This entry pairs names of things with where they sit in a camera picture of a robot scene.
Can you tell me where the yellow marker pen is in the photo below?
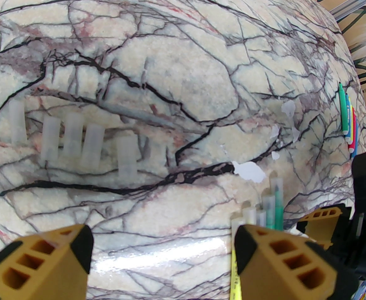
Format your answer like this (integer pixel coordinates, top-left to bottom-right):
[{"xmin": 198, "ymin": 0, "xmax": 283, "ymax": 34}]
[
  {"xmin": 230, "ymin": 219, "xmax": 246, "ymax": 300},
  {"xmin": 349, "ymin": 103, "xmax": 355, "ymax": 143}
]

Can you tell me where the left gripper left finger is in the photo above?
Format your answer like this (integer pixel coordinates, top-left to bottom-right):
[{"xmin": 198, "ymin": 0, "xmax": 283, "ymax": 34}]
[{"xmin": 0, "ymin": 224, "xmax": 95, "ymax": 300}]

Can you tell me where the clear plastic pen cap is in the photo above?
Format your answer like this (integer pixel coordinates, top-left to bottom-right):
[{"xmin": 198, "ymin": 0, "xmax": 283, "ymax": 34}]
[
  {"xmin": 41, "ymin": 116, "xmax": 61, "ymax": 162},
  {"xmin": 63, "ymin": 113, "xmax": 85, "ymax": 158},
  {"xmin": 80, "ymin": 124, "xmax": 106, "ymax": 168}
]

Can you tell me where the green marker pen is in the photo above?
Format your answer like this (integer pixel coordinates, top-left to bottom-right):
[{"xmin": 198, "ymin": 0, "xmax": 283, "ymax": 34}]
[
  {"xmin": 338, "ymin": 83, "xmax": 350, "ymax": 133},
  {"xmin": 257, "ymin": 196, "xmax": 276, "ymax": 229},
  {"xmin": 270, "ymin": 177, "xmax": 284, "ymax": 230}
]

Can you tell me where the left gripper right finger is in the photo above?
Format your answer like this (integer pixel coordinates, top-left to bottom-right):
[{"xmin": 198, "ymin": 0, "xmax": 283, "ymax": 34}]
[{"xmin": 234, "ymin": 225, "xmax": 360, "ymax": 300}]

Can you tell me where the pink-red marker pen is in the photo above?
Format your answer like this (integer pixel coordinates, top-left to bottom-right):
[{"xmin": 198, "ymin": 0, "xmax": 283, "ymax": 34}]
[{"xmin": 350, "ymin": 107, "xmax": 358, "ymax": 151}]

